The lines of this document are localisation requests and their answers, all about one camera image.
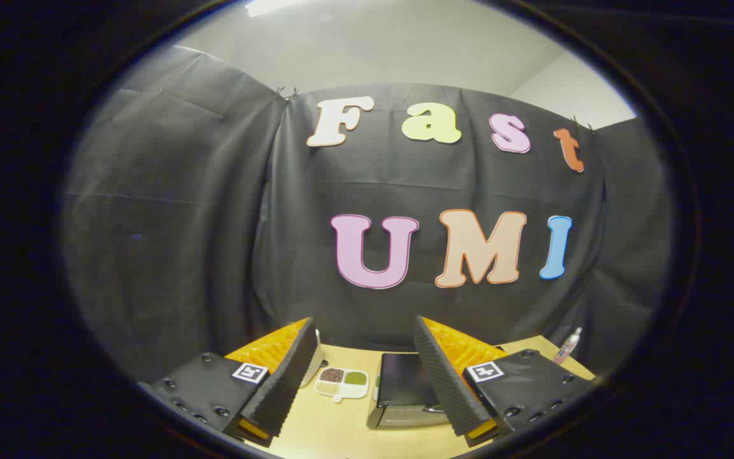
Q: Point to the white bread toaster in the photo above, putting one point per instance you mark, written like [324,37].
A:
[313,366]

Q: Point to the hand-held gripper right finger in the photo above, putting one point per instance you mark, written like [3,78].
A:
[446,389]

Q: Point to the white pink spray bottle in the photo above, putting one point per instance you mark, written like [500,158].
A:
[568,347]

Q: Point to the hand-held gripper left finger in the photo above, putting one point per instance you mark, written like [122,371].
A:
[281,389]

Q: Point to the black toaster oven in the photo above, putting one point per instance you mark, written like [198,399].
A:
[405,382]

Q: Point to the white divided snack tray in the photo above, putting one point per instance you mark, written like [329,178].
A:
[341,384]

